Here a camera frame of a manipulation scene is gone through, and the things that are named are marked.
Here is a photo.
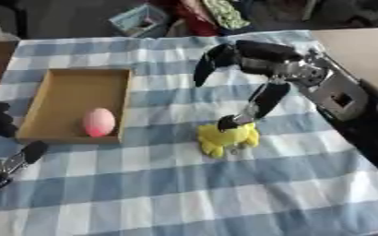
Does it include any pink egg-shaped toy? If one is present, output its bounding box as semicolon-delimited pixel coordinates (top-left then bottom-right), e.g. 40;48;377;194
80;107;118;138

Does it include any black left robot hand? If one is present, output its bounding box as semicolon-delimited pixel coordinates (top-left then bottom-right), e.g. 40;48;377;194
0;100;51;196

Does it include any tan cardboard box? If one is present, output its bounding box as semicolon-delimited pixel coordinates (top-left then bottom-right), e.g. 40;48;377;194
15;67;135;145

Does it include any light blue box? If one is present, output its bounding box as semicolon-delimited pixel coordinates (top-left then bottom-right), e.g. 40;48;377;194
108;3;171;39

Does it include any red and patterned bag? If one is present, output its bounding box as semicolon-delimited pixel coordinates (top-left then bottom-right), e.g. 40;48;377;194
164;0;255;37

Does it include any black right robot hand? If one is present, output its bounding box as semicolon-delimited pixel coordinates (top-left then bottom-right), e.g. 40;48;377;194
192;39;331;133

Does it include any yellow soft toy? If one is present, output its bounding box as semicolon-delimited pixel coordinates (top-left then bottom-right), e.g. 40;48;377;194
195;122;262;159

